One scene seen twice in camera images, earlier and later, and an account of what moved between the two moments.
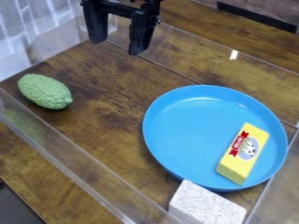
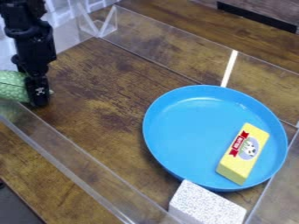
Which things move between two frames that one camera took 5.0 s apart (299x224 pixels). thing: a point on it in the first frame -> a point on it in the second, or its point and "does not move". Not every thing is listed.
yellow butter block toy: [240, 157] does not move
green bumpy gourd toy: [44, 91] -> [13, 86]
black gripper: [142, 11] -> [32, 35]
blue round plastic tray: [191, 125] does not move
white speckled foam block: [197, 206] does not move
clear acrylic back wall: [212, 64] does not move
